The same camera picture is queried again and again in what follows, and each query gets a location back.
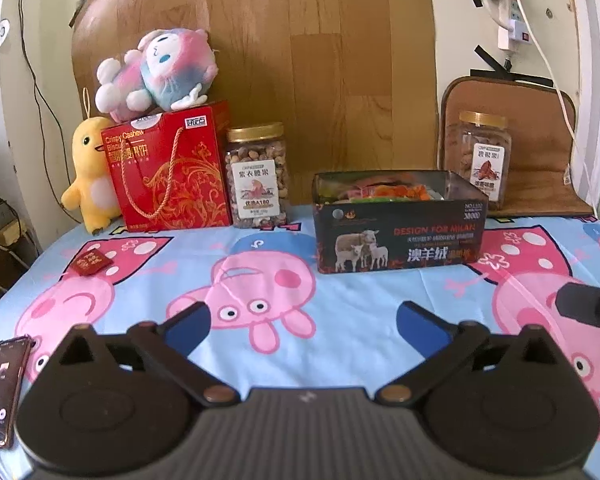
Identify white power strip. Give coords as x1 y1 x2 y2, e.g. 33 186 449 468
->
496 0 532 52

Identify yellow duck plush toy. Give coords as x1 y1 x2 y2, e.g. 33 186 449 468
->
61 87 124 235

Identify red gift box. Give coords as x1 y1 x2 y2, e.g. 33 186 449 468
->
101 100 233 232

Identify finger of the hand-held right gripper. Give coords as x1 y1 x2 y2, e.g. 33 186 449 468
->
555 282 600 334

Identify black tin box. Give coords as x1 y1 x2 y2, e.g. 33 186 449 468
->
312 170 490 275

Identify clear nut jar brown label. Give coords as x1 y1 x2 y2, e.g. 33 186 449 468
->
445 111 511 211

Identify printed blanket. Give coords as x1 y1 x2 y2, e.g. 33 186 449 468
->
0 205 600 480

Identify wood-pattern board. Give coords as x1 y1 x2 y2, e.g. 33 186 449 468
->
70 0 441 207

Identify pink blue plush toy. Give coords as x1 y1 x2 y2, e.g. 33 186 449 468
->
95 27 220 123

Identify smartphone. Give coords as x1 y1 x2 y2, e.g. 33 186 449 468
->
0 337 34 449

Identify clear nut jar white label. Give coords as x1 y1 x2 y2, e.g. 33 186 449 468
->
224 121 291 229

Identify white power cable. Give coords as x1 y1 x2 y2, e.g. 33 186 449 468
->
511 0 599 214

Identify small red packet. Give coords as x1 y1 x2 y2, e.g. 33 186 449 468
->
69 249 114 277

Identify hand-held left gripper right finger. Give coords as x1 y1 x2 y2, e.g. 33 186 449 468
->
375 301 572 407

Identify pile of snack packets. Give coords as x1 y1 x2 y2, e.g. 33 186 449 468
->
322 174 448 204

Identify thin black cable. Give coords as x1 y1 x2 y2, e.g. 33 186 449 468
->
10 0 81 223

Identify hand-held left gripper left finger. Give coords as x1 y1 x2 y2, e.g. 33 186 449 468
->
45 301 241 407

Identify brown seat cushion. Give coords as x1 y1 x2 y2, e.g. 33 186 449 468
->
437 76 595 218

